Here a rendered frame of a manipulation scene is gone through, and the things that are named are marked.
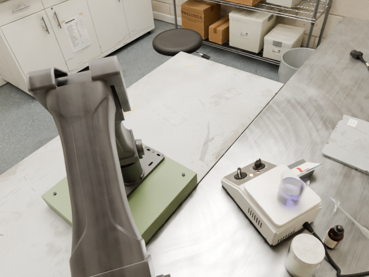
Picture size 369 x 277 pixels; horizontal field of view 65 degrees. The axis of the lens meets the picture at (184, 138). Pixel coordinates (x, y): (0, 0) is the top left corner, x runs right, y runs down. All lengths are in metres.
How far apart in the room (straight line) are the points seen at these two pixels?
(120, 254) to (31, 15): 2.60
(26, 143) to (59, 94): 2.25
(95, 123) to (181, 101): 0.75
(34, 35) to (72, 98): 2.51
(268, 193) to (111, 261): 0.45
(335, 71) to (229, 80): 0.40
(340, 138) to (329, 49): 0.55
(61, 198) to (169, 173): 0.27
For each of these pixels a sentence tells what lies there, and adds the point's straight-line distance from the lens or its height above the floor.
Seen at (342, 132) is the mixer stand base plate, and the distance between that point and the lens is 0.96.
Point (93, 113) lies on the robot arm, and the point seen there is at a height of 1.34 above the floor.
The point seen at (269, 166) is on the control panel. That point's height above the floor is 0.96.
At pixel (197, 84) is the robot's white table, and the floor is 0.90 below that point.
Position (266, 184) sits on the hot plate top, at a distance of 0.67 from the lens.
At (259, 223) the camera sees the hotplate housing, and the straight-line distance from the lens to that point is 0.67.
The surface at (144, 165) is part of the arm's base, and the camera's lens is 0.75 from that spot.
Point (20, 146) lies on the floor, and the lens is 2.55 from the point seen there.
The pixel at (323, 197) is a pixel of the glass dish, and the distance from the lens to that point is 0.79.
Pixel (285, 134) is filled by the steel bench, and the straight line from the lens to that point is 0.92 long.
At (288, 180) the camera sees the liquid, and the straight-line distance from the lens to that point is 0.63.
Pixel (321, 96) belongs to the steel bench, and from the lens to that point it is 1.10.
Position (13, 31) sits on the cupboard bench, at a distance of 2.73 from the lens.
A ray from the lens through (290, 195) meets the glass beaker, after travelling 0.60.
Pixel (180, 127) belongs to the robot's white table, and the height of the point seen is 0.90.
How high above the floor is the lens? 1.52
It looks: 44 degrees down
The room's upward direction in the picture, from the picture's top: 5 degrees counter-clockwise
